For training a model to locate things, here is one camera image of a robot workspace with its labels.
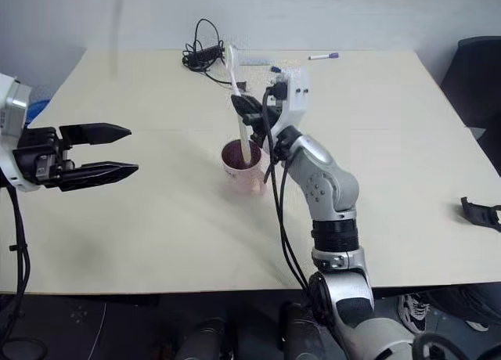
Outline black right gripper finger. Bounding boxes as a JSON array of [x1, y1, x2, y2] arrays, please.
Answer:
[[241, 114, 268, 146], [230, 94, 263, 121]]

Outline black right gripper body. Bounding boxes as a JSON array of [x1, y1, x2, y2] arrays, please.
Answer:
[[254, 80, 290, 143]]

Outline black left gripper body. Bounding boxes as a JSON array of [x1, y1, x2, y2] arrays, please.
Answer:
[[12, 126, 76, 189]]

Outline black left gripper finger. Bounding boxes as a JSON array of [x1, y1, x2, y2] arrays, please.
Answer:
[[58, 121, 132, 147], [57, 161, 140, 193]]

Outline white toothbrush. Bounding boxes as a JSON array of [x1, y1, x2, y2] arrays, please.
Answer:
[[224, 42, 256, 168]]

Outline clear plastic toothbrush wrapper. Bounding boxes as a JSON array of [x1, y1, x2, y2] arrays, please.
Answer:
[[236, 53, 269, 67]]

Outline white mug with maroon inside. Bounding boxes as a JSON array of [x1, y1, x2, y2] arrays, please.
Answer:
[[220, 138, 268, 196]]

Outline blue object beside table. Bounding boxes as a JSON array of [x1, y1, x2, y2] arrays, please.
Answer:
[[25, 85, 53, 120]]

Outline black office chair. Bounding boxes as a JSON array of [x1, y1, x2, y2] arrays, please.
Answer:
[[439, 36, 501, 178]]

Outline black and white sneaker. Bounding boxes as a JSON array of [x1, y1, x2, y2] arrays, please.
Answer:
[[397, 292, 431, 334]]

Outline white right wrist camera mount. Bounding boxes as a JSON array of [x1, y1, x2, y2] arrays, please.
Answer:
[[269, 67, 312, 142]]

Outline black tangled cable with device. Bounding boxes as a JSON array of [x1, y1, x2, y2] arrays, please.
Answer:
[[181, 18, 237, 88]]

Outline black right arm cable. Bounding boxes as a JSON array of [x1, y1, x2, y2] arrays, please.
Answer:
[[261, 85, 315, 299]]

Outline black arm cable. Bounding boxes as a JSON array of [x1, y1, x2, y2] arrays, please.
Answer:
[[261, 85, 315, 299], [0, 185, 49, 360]]

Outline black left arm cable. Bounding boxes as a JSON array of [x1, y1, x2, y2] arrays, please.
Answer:
[[0, 185, 49, 360]]

